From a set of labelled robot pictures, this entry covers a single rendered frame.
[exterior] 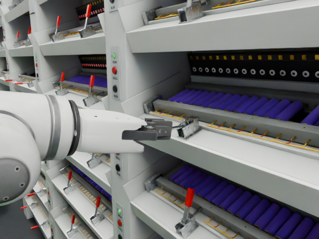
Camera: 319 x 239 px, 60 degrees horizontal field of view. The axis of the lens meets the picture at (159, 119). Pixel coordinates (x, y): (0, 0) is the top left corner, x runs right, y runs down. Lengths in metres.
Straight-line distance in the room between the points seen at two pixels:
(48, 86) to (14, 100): 0.95
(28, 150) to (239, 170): 0.29
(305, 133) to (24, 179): 0.35
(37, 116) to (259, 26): 0.29
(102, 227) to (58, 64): 0.71
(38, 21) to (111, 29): 0.64
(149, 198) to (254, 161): 0.35
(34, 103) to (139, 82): 0.35
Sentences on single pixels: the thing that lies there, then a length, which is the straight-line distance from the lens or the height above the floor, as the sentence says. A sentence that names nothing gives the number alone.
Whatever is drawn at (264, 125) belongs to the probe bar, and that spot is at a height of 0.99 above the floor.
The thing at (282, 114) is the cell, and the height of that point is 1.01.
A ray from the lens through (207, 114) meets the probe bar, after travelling 0.52.
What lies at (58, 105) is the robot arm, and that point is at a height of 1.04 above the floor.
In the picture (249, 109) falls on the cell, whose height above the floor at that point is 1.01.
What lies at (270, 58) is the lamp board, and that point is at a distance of 0.55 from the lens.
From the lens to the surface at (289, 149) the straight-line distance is 0.42.
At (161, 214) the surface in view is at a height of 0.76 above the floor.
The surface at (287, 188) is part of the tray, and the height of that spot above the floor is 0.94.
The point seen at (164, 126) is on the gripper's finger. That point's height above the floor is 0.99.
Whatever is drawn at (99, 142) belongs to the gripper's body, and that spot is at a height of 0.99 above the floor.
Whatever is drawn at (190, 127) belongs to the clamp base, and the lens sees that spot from 0.50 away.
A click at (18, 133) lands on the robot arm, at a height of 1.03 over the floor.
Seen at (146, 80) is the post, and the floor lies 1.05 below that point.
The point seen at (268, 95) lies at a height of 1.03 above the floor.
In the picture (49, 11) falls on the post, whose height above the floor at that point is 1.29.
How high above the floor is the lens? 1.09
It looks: 12 degrees down
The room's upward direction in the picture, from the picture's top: straight up
